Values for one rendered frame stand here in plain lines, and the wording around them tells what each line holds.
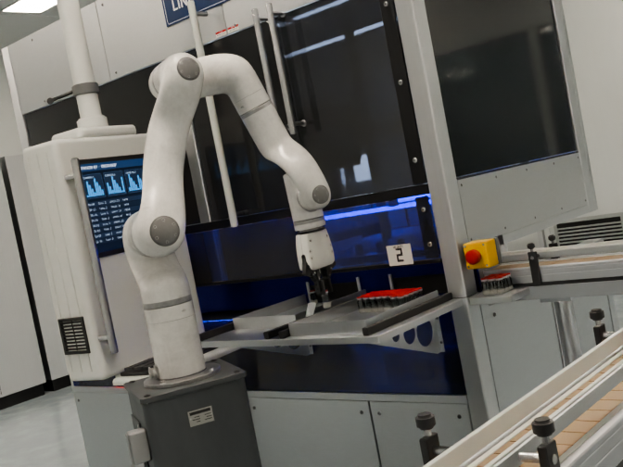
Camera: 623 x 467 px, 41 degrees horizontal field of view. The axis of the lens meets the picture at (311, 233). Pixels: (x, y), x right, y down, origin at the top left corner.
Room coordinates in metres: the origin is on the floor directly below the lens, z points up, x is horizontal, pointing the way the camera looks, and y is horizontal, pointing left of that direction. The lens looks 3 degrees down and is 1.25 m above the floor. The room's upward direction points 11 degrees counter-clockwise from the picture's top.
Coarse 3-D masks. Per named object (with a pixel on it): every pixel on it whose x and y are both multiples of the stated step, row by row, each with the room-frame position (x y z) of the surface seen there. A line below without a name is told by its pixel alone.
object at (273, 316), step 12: (288, 300) 2.70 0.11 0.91; (300, 300) 2.74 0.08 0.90; (336, 300) 2.48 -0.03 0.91; (348, 300) 2.52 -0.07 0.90; (252, 312) 2.57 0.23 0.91; (264, 312) 2.61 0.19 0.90; (276, 312) 2.65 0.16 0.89; (288, 312) 2.63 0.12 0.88; (300, 312) 2.36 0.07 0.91; (240, 324) 2.49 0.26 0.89; (252, 324) 2.45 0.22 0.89; (264, 324) 2.42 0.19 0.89; (276, 324) 2.39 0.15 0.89
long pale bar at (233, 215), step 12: (192, 0) 2.73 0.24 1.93; (192, 12) 2.72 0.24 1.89; (204, 12) 2.77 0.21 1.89; (192, 24) 2.73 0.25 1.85; (216, 120) 2.73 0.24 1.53; (216, 132) 2.72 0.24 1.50; (216, 144) 2.73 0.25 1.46; (228, 180) 2.73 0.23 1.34; (228, 192) 2.72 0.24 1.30; (228, 204) 2.73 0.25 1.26
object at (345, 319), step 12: (420, 300) 2.21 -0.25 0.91; (324, 312) 2.31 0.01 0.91; (336, 312) 2.34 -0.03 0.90; (348, 312) 2.38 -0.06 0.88; (372, 312) 2.32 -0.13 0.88; (384, 312) 2.09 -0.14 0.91; (396, 312) 2.12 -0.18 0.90; (288, 324) 2.19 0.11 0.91; (300, 324) 2.17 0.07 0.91; (312, 324) 2.14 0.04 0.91; (324, 324) 2.11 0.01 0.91; (336, 324) 2.09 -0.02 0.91; (348, 324) 2.06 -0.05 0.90; (360, 324) 2.04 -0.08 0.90
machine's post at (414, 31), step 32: (416, 0) 2.28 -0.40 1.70; (416, 32) 2.27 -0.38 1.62; (416, 64) 2.28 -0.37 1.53; (416, 96) 2.29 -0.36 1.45; (448, 160) 2.29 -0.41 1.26; (448, 192) 2.27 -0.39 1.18; (448, 224) 2.28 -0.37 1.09; (448, 256) 2.29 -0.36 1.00; (448, 288) 2.30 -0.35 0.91; (480, 320) 2.30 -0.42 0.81; (480, 352) 2.28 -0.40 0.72; (480, 384) 2.27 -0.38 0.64; (480, 416) 2.28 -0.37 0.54
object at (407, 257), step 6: (390, 246) 2.41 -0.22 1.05; (396, 246) 2.40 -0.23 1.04; (402, 246) 2.38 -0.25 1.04; (408, 246) 2.37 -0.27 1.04; (390, 252) 2.41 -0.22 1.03; (396, 252) 2.40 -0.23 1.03; (402, 252) 2.38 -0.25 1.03; (408, 252) 2.37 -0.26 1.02; (390, 258) 2.41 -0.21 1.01; (396, 258) 2.40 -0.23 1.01; (402, 258) 2.39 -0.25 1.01; (408, 258) 2.37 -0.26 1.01; (390, 264) 2.42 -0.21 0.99; (396, 264) 2.40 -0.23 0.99; (402, 264) 2.39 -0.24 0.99
